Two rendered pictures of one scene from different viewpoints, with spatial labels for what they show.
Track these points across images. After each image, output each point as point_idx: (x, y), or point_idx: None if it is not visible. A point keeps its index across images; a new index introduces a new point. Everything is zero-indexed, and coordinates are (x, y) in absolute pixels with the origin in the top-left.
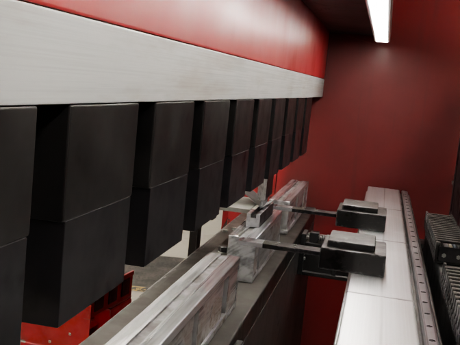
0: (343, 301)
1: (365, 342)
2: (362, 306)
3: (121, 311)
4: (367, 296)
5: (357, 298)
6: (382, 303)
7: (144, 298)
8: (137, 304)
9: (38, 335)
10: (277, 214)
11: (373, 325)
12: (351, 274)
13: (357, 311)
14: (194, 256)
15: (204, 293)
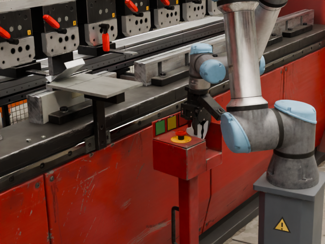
0: (125, 49)
1: (149, 36)
2: (129, 42)
3: (187, 83)
4: (120, 44)
5: (125, 43)
6: (120, 42)
7: (172, 87)
8: (178, 85)
9: (212, 144)
10: (43, 89)
11: (138, 38)
12: None
13: (134, 41)
14: (111, 112)
15: (171, 50)
